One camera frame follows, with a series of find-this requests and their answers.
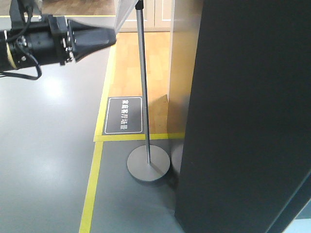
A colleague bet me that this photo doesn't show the fridge door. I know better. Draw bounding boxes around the fridge door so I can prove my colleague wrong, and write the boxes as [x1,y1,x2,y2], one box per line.
[175,0,311,233]

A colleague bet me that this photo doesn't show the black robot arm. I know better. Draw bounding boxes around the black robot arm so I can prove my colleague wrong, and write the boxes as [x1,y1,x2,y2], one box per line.
[0,0,116,80]

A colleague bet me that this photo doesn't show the white cabinet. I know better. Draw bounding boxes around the white cabinet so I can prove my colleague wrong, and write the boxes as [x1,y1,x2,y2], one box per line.
[120,0,174,32]

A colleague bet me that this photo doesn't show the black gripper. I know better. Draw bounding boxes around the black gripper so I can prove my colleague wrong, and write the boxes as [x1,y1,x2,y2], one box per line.
[48,15,116,66]

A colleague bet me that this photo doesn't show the grey sign stand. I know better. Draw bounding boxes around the grey sign stand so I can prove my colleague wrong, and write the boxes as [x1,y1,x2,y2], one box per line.
[115,0,171,182]

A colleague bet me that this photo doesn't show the dark floor label sign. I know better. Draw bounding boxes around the dark floor label sign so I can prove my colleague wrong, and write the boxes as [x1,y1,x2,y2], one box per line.
[103,97,143,135]

